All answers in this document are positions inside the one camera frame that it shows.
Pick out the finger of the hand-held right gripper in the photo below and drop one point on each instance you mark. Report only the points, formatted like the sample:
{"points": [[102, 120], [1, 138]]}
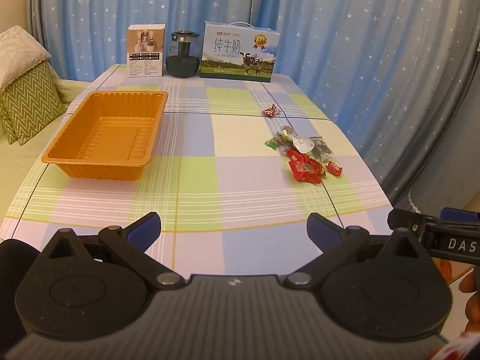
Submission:
{"points": [[459, 214], [403, 219]]}

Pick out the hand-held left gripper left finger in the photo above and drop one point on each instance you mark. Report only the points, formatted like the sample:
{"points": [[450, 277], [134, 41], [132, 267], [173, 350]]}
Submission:
{"points": [[144, 228]]}

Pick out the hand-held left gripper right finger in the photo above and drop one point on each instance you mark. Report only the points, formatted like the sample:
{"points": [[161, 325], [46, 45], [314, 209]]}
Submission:
{"points": [[324, 228]]}

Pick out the large red snack packet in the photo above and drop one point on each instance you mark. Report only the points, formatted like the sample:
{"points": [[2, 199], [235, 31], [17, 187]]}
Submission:
{"points": [[304, 171]]}

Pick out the small red candy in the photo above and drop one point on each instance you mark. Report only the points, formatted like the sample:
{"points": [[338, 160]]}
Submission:
{"points": [[333, 168]]}

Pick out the grey snack packet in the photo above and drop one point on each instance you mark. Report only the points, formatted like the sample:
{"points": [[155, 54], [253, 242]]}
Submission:
{"points": [[322, 149]]}

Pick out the white snack pouch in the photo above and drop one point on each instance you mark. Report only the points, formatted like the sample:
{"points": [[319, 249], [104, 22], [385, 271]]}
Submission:
{"points": [[302, 144]]}

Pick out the small yellow green candy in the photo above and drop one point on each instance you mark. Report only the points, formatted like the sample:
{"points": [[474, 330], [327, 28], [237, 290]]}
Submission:
{"points": [[284, 137]]}

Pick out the orange plastic tray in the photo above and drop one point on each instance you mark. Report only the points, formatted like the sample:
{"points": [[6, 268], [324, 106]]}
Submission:
{"points": [[108, 135]]}

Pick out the small brown candy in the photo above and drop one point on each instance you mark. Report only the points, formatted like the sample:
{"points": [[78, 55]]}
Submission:
{"points": [[288, 130]]}

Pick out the red twisted candy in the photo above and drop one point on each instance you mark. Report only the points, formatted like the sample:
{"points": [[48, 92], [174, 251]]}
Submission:
{"points": [[270, 111]]}

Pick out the person's right hand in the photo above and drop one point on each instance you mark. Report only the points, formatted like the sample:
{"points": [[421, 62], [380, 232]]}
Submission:
{"points": [[473, 300]]}

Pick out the checked tablecloth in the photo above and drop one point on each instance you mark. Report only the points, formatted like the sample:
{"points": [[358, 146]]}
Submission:
{"points": [[232, 180]]}

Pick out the red white patterned clothing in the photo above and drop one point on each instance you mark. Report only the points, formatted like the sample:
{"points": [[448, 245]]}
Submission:
{"points": [[452, 350]]}

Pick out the light green sofa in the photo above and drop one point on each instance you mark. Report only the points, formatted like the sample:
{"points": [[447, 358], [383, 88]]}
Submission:
{"points": [[30, 157]]}

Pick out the green zigzag cushion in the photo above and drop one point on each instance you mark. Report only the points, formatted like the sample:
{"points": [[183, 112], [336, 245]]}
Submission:
{"points": [[32, 101], [11, 135]]}

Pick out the dark green glass humidifier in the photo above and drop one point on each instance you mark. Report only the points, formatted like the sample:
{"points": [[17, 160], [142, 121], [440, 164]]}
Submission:
{"points": [[182, 58]]}

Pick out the white product box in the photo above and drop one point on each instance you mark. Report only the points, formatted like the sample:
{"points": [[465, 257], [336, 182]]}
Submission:
{"points": [[145, 50]]}

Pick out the blue green milk carton box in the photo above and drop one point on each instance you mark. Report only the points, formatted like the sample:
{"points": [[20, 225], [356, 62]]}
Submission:
{"points": [[240, 54]]}

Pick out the blue star curtain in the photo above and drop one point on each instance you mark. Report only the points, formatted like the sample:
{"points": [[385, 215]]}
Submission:
{"points": [[337, 26]]}

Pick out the white lace-edged cushion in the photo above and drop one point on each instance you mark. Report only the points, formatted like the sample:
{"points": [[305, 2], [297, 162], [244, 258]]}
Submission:
{"points": [[18, 54]]}

